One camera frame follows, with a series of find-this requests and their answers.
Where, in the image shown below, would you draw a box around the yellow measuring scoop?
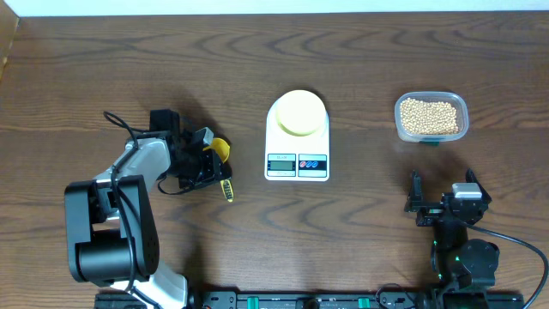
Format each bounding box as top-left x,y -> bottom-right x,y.
203,137 -> 234,203

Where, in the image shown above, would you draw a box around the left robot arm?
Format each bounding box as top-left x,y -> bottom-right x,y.
64,109 -> 231,308

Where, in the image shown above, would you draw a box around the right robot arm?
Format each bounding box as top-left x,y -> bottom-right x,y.
404,169 -> 499,306

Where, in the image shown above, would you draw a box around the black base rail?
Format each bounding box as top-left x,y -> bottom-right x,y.
93,290 -> 525,309

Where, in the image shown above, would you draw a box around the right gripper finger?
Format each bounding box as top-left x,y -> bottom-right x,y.
404,171 -> 424,213
465,168 -> 492,204

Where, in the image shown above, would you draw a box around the white digital kitchen scale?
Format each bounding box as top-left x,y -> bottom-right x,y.
264,103 -> 330,182

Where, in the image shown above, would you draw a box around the yellow bowl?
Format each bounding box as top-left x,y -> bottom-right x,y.
274,90 -> 327,136

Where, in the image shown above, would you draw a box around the soybeans in container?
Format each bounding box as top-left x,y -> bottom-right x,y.
400,98 -> 459,135

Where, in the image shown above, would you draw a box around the clear plastic container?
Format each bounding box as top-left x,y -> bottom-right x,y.
394,91 -> 469,143

